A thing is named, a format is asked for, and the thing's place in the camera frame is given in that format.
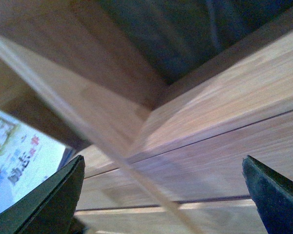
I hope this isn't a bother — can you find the wooden shelf cabinet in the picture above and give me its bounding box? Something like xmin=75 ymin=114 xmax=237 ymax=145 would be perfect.
xmin=0 ymin=0 xmax=293 ymax=234

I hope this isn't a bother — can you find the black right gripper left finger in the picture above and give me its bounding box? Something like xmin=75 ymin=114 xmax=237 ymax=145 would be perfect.
xmin=0 ymin=156 xmax=85 ymax=234

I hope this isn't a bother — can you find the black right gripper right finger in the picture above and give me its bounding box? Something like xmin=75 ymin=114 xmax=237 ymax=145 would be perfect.
xmin=242 ymin=156 xmax=293 ymax=234

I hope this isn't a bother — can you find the white illustrated children's book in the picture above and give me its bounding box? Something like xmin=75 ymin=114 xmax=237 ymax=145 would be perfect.
xmin=0 ymin=110 xmax=75 ymax=213

